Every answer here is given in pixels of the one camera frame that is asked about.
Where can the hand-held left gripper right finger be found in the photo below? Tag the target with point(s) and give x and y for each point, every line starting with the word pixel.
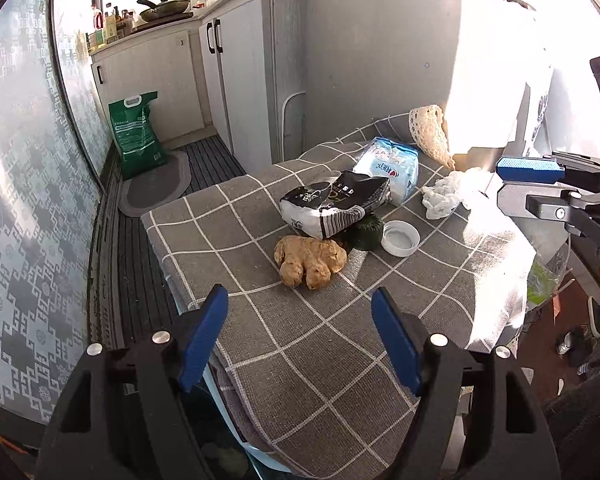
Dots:
pixel 395 332

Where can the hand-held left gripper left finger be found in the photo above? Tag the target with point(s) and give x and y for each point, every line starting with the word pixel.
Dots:
pixel 205 332

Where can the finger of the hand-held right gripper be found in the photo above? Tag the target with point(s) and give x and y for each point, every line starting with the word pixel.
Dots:
pixel 580 210
pixel 530 170

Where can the white tissue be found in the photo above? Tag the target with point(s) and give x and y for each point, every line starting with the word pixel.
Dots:
pixel 447 192

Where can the white plastic lid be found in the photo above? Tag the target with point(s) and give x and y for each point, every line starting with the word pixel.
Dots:
pixel 400 239

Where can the small dark round cup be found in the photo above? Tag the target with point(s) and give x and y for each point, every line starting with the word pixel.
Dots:
pixel 367 232

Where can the ginger root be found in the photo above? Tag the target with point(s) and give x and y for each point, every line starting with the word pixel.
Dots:
pixel 305 260

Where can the blue and white tissue pack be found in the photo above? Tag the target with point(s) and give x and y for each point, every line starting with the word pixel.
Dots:
pixel 390 165

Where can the black and white snack bag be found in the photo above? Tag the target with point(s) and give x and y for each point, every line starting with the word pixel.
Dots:
pixel 330 200

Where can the clear plastic bag with greens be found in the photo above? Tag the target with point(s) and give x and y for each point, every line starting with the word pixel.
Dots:
pixel 545 275

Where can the grey checked tablecloth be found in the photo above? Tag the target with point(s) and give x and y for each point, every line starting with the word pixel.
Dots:
pixel 280 350

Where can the cream lace cloth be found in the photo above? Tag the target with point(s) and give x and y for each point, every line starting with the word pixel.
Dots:
pixel 430 130

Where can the pair of shoes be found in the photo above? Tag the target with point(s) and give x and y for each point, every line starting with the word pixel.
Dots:
pixel 575 342

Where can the light blue plastic rim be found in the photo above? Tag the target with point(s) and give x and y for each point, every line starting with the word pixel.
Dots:
pixel 260 455

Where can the grey oval floor mat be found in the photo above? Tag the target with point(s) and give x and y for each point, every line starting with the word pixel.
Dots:
pixel 150 192

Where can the dark striped floor mat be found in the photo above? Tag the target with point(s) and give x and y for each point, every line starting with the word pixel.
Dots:
pixel 210 160

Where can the white refrigerator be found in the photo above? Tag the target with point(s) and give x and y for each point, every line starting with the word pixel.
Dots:
pixel 380 60

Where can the green rice bag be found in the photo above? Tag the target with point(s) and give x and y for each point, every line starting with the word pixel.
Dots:
pixel 137 135

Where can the person's dark clothing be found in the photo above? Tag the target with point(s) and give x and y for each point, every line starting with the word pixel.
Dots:
pixel 585 430

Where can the patterned frosted glass door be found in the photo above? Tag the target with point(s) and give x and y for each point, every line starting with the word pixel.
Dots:
pixel 25 210

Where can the white rounded panel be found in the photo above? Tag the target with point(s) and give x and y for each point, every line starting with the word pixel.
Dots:
pixel 286 120

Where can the low cream cabinet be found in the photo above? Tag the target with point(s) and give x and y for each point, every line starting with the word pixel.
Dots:
pixel 145 85

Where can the tall white cabinet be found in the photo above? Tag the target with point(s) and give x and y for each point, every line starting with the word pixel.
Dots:
pixel 250 75

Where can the row of condiment bottles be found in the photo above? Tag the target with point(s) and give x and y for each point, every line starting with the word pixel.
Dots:
pixel 110 25

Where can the frying pan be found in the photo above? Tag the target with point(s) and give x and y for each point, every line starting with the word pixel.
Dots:
pixel 165 7

